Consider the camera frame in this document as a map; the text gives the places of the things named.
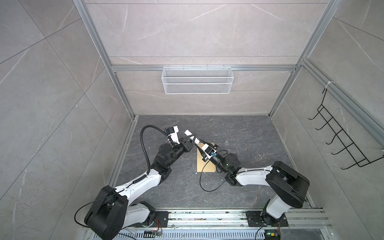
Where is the black wire hook rack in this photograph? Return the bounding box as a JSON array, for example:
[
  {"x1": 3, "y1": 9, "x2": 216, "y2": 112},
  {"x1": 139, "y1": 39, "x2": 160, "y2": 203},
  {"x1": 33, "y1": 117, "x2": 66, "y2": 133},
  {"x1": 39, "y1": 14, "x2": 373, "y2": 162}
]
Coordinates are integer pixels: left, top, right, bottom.
[{"x1": 308, "y1": 89, "x2": 384, "y2": 170}]

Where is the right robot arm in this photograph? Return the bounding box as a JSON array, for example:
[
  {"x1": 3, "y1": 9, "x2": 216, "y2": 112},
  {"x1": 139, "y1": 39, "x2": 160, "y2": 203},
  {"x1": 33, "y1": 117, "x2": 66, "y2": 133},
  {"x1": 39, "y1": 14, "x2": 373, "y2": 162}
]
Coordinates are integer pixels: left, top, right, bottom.
[{"x1": 198, "y1": 144, "x2": 310, "y2": 225}]

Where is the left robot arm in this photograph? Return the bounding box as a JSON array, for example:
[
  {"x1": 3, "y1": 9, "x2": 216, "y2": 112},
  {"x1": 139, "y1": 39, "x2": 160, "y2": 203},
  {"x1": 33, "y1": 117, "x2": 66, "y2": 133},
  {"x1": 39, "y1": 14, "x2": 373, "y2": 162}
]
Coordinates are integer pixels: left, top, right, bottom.
[{"x1": 84, "y1": 137, "x2": 200, "y2": 240}]

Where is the yellow kraft envelope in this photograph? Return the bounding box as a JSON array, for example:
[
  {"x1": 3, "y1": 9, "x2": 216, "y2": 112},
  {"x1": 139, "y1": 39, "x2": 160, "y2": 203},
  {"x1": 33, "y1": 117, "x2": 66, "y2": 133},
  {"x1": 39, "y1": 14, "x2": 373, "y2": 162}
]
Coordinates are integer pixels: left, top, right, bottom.
[{"x1": 197, "y1": 143, "x2": 217, "y2": 173}]

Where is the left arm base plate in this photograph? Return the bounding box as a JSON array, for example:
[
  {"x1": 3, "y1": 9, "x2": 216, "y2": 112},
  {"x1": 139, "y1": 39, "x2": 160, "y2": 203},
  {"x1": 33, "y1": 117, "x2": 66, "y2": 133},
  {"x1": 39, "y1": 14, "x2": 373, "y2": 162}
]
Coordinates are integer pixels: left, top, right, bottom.
[{"x1": 134, "y1": 211, "x2": 170, "y2": 228}]

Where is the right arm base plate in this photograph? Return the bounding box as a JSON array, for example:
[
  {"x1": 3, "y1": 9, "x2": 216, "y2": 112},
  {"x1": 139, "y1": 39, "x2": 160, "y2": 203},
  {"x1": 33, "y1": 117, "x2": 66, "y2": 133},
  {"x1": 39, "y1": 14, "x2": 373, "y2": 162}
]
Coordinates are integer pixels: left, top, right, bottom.
[{"x1": 245, "y1": 211, "x2": 289, "y2": 227}]

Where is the white wire mesh basket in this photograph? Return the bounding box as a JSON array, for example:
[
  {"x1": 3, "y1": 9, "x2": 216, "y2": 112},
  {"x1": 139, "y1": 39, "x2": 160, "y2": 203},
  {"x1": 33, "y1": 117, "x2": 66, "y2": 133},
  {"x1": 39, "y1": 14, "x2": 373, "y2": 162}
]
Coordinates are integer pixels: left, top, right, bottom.
[{"x1": 162, "y1": 67, "x2": 234, "y2": 95}]

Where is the white glue stick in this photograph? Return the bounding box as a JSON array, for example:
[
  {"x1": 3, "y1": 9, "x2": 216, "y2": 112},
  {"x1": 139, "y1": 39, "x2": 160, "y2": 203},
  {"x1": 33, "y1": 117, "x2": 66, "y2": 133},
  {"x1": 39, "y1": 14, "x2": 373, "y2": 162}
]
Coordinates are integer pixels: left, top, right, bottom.
[{"x1": 185, "y1": 130, "x2": 201, "y2": 145}]

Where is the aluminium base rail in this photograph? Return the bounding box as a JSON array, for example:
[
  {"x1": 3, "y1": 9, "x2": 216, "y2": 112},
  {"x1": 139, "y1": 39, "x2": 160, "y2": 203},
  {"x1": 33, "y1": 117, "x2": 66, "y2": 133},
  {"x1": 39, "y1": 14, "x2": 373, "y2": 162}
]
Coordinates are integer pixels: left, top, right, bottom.
[{"x1": 112, "y1": 209, "x2": 338, "y2": 240}]

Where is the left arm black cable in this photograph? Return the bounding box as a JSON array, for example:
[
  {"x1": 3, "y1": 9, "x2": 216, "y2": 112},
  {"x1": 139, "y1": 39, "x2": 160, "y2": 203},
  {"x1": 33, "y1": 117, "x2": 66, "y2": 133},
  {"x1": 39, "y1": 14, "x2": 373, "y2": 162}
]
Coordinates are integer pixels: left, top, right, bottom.
[{"x1": 74, "y1": 125, "x2": 169, "y2": 229}]

